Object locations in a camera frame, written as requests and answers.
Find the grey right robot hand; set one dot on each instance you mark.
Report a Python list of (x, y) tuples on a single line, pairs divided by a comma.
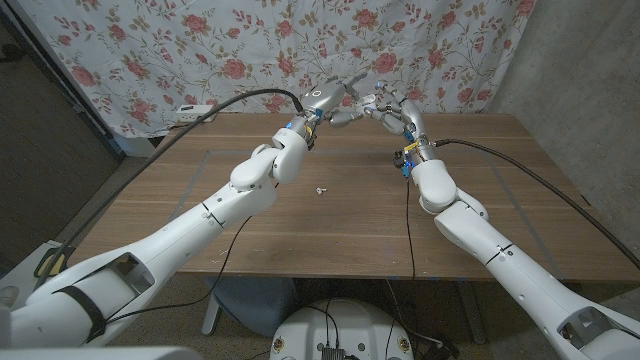
[(410, 117)]

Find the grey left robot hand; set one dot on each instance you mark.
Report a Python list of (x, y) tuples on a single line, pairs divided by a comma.
[(325, 97)]

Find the white AirPods case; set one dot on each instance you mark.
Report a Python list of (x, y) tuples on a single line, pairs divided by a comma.
[(369, 100)]

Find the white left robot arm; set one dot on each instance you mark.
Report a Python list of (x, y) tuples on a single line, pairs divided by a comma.
[(175, 240)]

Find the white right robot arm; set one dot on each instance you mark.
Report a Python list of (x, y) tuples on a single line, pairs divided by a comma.
[(515, 280)]

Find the floral backdrop cloth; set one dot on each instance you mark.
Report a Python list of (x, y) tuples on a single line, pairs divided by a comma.
[(300, 40)]

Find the white power strip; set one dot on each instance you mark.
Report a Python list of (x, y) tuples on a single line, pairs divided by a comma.
[(192, 111)]

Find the grey table leg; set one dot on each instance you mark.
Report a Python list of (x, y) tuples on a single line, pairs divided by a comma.
[(471, 312)]

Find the white robot torso base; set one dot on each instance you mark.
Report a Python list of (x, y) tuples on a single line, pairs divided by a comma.
[(345, 325)]

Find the black power adapter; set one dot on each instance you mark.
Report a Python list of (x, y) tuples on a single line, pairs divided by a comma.
[(442, 350)]

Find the white table leg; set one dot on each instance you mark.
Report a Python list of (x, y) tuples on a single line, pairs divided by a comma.
[(211, 314)]

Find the white robot torso edge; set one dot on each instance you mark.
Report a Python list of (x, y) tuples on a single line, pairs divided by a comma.
[(100, 354)]

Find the white yellow black floor mat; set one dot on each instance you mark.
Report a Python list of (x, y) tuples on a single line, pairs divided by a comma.
[(20, 272)]

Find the white shoe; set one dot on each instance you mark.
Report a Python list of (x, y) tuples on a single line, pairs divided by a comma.
[(7, 296)]

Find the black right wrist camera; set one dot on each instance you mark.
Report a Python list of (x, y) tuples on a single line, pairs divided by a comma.
[(400, 161)]

